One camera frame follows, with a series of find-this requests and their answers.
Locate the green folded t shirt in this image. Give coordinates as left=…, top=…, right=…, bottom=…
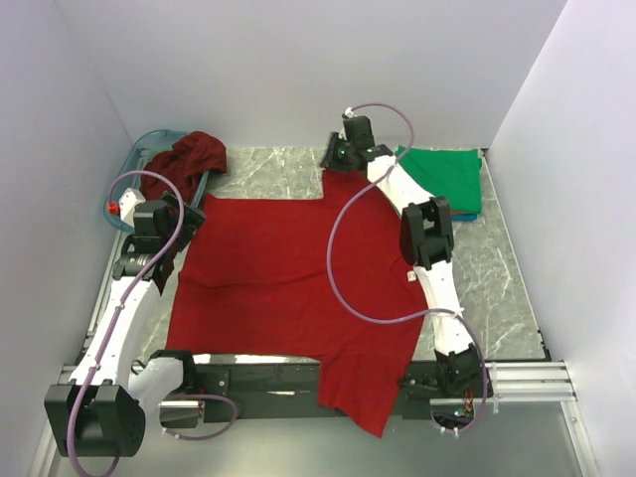
left=396, top=146, right=482, bottom=216

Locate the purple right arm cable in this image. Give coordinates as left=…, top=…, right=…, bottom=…
left=327, top=101, right=491, bottom=438

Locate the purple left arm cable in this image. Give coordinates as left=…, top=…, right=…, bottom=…
left=67, top=170, right=239, bottom=477

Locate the dark red t shirt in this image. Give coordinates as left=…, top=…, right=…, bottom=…
left=144, top=131, right=228, bottom=205

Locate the blue transparent plastic bin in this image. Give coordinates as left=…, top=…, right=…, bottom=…
left=103, top=129, right=210, bottom=234

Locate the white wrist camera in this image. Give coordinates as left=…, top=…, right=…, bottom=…
left=105, top=187, right=145, bottom=227
left=341, top=107, right=358, bottom=120

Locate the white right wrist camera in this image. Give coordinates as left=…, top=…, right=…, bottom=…
left=341, top=107, right=358, bottom=120

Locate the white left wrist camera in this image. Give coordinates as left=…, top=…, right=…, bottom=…
left=105, top=187, right=145, bottom=227

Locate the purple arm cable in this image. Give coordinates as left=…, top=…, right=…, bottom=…
left=327, top=101, right=491, bottom=438
left=67, top=170, right=239, bottom=477

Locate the bright red t shirt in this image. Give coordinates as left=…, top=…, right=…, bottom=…
left=166, top=171, right=426, bottom=436

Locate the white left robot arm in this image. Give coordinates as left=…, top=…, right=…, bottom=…
left=44, top=192, right=206, bottom=457

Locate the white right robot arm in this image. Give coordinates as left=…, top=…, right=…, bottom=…
left=321, top=109, right=489, bottom=398

